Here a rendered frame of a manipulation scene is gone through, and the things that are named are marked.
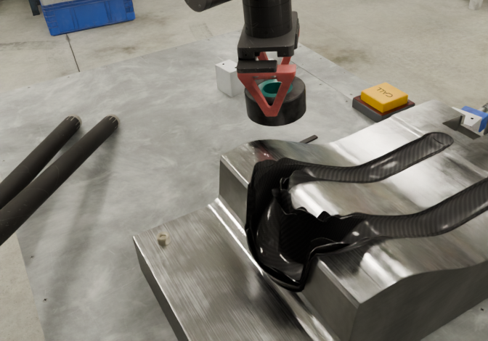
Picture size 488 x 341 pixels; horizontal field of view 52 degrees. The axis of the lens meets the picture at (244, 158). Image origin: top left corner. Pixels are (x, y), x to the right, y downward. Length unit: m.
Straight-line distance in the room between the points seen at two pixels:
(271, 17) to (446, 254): 0.32
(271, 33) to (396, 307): 0.32
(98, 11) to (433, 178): 3.27
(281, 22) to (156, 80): 0.55
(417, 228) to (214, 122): 0.46
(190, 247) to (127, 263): 0.11
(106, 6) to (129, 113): 2.78
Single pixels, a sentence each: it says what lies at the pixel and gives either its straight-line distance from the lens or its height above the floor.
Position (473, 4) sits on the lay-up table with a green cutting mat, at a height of 0.03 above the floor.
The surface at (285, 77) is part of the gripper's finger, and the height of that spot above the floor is 1.02.
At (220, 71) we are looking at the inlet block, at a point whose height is 0.85.
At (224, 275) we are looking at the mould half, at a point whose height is 0.86.
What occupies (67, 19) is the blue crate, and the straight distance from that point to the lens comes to 3.73.
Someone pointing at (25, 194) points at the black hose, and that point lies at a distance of 0.67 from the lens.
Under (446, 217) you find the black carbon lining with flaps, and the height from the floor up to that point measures 0.88.
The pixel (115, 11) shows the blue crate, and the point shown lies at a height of 0.08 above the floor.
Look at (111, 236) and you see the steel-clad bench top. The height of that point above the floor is 0.80.
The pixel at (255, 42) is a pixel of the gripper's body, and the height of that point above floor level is 1.06.
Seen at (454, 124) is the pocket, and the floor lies 0.88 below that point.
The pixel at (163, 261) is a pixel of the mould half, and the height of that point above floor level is 0.86.
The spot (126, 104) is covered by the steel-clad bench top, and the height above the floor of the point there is 0.80.
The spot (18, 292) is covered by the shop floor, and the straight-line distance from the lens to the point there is 1.85.
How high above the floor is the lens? 1.29
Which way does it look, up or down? 36 degrees down
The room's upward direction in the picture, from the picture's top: 4 degrees counter-clockwise
